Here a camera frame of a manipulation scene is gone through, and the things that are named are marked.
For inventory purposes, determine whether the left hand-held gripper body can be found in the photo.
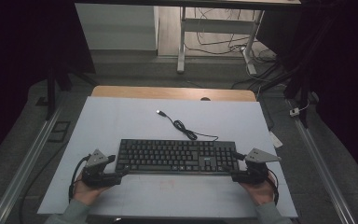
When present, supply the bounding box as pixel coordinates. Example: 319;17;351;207
81;148;123;189

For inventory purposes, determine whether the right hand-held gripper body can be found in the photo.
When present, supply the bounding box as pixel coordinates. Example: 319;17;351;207
231;147;282;185

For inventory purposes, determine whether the black computer keyboard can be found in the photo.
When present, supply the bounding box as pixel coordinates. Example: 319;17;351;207
115;138;241;175

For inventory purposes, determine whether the person's right hand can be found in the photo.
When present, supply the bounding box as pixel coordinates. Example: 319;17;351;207
240;173;277;207

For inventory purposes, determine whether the person's left hand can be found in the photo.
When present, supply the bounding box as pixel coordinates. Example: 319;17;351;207
72;174;111;206

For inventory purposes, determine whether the white paper tag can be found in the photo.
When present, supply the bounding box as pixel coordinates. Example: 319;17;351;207
268;130;284;149

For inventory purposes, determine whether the black floor plate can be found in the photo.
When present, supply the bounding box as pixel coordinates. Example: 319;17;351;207
48;120;71;144

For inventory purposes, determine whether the white cabinet panel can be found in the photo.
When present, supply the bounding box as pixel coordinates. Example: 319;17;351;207
74;3;160;51

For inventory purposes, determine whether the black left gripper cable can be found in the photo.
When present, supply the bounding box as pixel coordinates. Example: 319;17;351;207
68;154;91;203

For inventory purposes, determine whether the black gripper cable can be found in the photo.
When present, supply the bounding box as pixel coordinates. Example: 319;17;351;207
68;154;91;203
264;167;280;206

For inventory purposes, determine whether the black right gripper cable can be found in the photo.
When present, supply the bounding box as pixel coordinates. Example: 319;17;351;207
264;167;280;206

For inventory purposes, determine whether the black keyboard cable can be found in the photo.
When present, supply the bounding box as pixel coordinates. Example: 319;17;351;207
156;109;220;143

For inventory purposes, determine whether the black floor cable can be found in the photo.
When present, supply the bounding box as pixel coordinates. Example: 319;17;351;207
18;139;70;224

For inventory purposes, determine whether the metal floor rail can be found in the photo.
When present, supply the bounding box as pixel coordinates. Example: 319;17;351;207
286;98;357;224
0;104;63;224

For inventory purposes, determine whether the tangle of black floor cables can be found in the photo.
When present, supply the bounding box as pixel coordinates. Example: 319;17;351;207
185;7;278;64

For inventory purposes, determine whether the white desk frame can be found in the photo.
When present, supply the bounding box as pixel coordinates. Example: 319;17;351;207
176;5;267;76

